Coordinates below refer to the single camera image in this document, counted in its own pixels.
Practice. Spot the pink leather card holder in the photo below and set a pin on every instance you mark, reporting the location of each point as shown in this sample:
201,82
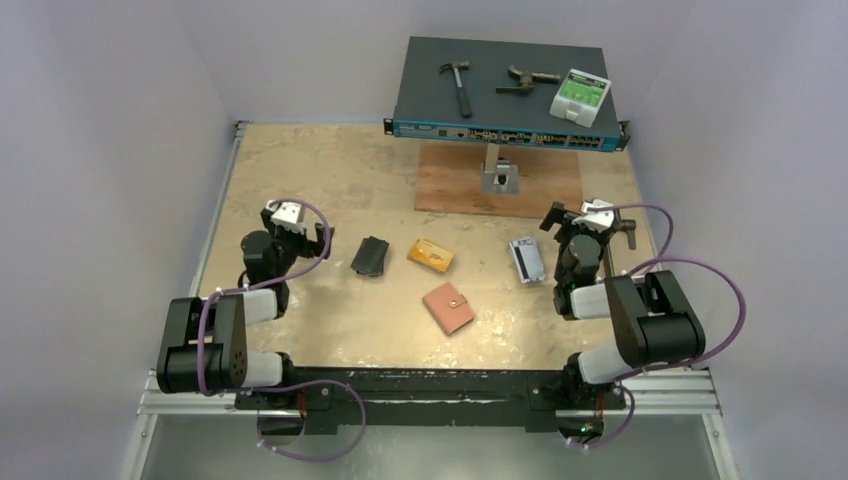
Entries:
449,308

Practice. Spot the brown wooden board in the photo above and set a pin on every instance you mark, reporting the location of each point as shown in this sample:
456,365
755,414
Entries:
451,179

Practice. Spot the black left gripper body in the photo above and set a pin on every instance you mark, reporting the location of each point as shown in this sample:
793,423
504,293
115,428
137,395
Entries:
290,245

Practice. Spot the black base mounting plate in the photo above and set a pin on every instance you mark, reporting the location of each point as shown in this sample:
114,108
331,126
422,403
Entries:
539,401

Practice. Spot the small claw hammer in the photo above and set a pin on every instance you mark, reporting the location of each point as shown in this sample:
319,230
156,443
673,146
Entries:
463,100

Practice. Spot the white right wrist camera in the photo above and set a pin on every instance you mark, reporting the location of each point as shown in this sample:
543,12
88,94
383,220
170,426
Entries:
596,215

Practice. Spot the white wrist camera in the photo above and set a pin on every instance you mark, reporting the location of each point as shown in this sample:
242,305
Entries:
286,215
596,215

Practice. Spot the white silver card stack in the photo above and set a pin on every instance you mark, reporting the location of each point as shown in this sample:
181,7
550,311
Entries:
527,258

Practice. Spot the white green electronic box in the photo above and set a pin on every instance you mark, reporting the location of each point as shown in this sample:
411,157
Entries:
580,97

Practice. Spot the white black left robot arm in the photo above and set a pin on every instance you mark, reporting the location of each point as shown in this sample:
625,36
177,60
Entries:
204,346

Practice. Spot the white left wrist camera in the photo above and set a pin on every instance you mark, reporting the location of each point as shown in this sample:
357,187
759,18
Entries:
286,215

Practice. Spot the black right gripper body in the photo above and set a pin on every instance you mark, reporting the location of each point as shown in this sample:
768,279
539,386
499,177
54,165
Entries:
589,229

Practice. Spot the metal stand bracket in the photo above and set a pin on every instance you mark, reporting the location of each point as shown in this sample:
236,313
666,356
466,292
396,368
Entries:
498,175

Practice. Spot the rusty metal tool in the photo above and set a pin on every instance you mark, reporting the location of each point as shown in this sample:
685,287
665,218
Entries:
526,81

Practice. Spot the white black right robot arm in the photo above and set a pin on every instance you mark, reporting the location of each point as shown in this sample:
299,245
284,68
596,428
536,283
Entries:
652,321

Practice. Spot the blue grey network switch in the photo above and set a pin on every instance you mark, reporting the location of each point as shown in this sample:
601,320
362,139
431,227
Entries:
427,106

